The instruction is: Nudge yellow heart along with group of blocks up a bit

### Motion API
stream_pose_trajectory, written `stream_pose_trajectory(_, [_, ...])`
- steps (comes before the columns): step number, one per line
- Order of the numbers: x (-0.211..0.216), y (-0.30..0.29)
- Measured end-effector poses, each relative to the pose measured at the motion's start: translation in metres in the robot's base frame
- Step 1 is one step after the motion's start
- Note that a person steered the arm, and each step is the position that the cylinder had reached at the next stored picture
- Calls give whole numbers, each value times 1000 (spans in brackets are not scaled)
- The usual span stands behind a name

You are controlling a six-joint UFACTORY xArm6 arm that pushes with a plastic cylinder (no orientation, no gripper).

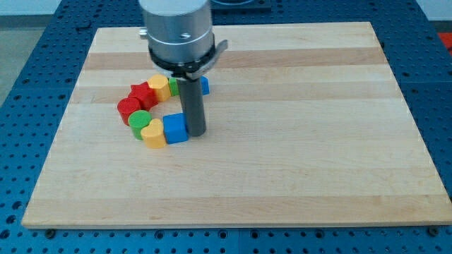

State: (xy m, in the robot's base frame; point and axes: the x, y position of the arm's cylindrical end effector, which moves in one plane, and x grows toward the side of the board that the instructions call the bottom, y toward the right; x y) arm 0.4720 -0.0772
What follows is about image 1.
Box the black wrist mounting ring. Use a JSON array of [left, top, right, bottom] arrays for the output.
[[148, 40, 228, 80]]

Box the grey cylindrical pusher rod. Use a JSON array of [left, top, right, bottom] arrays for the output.
[[177, 79, 206, 137]]

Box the yellow hexagon block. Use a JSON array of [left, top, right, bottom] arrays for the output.
[[148, 74, 171, 102]]

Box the blue cube block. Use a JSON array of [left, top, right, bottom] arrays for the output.
[[163, 113, 189, 144]]

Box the red star block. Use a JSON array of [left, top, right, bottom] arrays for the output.
[[129, 81, 158, 111]]

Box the yellow heart block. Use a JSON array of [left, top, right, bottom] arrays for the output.
[[141, 119, 167, 149]]

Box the green cylinder block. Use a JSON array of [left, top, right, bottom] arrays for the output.
[[128, 110, 152, 140]]

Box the red cylinder block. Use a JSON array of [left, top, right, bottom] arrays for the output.
[[117, 97, 141, 126]]

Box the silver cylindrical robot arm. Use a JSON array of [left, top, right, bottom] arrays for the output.
[[138, 0, 228, 137]]

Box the light wooden board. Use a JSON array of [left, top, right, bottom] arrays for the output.
[[22, 22, 451, 229]]

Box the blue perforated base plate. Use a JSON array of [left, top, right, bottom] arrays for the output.
[[1, 0, 451, 253]]

